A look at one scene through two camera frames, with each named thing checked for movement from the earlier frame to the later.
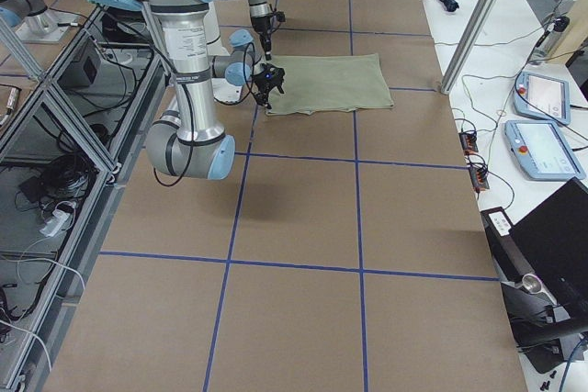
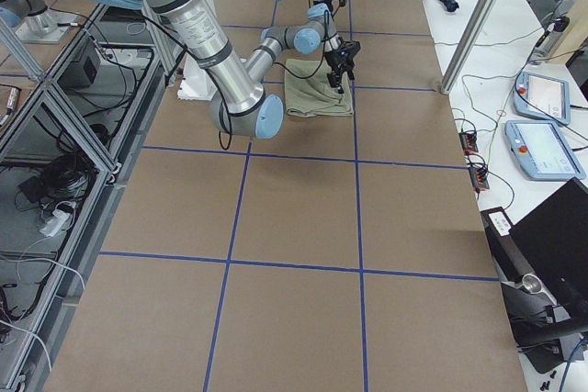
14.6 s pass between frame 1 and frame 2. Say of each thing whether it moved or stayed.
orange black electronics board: stayed
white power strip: stayed
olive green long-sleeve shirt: moved
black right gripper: moved
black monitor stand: stayed
